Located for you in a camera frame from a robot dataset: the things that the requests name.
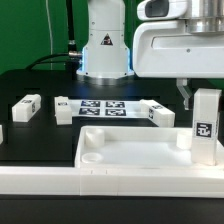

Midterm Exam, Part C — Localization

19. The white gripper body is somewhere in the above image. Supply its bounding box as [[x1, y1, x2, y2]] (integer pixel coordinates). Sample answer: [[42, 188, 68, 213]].
[[132, 20, 224, 78]]

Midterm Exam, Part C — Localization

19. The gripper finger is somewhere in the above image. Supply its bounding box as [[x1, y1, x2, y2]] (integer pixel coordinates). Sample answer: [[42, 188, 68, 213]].
[[176, 78, 191, 110]]

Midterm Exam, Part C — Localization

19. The white desk tabletop tray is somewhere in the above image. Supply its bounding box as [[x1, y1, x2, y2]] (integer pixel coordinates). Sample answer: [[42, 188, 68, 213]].
[[75, 126, 224, 169]]

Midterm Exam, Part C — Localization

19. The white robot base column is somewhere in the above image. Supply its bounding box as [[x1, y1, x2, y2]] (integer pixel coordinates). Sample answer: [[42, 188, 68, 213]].
[[77, 0, 134, 79]]

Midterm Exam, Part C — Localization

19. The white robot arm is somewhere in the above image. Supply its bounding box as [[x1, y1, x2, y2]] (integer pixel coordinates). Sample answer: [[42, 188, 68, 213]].
[[132, 0, 224, 109]]

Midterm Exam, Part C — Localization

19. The white sheet with fiducial tags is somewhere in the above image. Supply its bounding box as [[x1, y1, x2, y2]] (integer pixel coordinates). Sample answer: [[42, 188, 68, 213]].
[[69, 99, 147, 118]]

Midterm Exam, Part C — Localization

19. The white block at left edge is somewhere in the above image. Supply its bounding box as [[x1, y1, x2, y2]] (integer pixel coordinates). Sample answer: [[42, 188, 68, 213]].
[[0, 125, 3, 145]]

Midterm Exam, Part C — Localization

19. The black cable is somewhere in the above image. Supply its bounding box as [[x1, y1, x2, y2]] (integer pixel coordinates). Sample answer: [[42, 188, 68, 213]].
[[25, 0, 83, 70]]

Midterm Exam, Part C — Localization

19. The white front fence rail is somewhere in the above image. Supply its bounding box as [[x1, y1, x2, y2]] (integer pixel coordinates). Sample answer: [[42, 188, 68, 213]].
[[0, 167, 224, 198]]

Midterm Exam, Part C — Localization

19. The thin white cable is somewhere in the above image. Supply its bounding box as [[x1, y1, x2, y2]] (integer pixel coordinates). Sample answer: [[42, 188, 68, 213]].
[[45, 0, 54, 71]]

